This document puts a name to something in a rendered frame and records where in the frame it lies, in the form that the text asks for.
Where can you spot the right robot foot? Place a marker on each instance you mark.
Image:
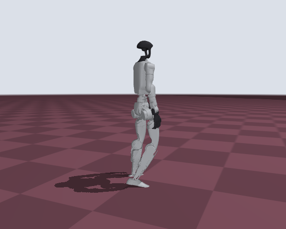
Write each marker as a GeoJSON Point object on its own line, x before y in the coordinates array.
{"type": "Point", "coordinates": [138, 182]}

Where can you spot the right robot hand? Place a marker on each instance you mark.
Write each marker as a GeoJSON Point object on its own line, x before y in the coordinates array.
{"type": "Point", "coordinates": [156, 119]}

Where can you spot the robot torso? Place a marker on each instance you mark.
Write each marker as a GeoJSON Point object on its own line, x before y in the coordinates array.
{"type": "Point", "coordinates": [139, 83]}

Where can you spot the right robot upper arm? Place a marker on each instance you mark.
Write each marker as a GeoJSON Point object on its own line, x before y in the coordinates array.
{"type": "Point", "coordinates": [149, 68]}

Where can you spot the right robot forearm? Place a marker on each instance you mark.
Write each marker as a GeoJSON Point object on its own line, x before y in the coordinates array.
{"type": "Point", "coordinates": [152, 99]}

